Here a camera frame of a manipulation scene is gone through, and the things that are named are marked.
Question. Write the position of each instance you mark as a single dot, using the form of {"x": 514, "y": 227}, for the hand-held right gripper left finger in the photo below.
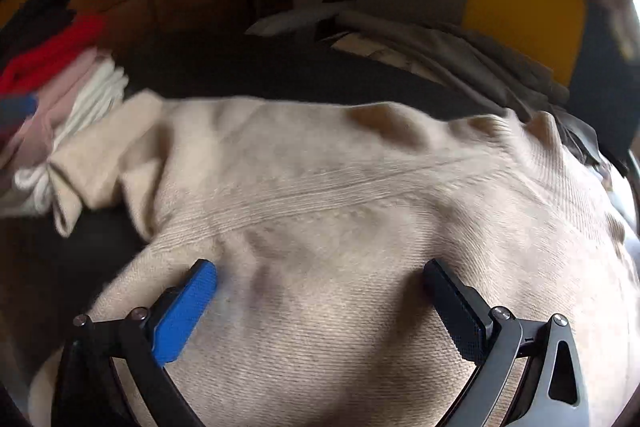
{"x": 186, "y": 307}

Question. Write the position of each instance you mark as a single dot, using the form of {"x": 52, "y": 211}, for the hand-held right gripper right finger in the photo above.
{"x": 457, "y": 314}

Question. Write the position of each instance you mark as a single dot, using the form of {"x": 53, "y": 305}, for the beige knit sweater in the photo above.
{"x": 350, "y": 217}

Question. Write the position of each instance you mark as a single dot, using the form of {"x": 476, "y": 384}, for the white folded garment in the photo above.
{"x": 95, "y": 94}

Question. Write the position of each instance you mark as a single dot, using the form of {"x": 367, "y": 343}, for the pink folded garment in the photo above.
{"x": 55, "y": 107}

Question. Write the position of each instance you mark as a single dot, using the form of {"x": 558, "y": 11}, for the blue folded garment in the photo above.
{"x": 17, "y": 107}

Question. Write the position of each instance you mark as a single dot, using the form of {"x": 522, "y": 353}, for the grey crumpled garment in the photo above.
{"x": 465, "y": 52}

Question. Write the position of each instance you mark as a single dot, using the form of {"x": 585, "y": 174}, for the red folded garment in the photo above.
{"x": 47, "y": 49}

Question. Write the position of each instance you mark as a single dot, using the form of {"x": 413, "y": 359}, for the light grey cloth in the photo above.
{"x": 295, "y": 19}

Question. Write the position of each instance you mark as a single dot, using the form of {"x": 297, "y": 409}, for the black folded garment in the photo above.
{"x": 42, "y": 4}

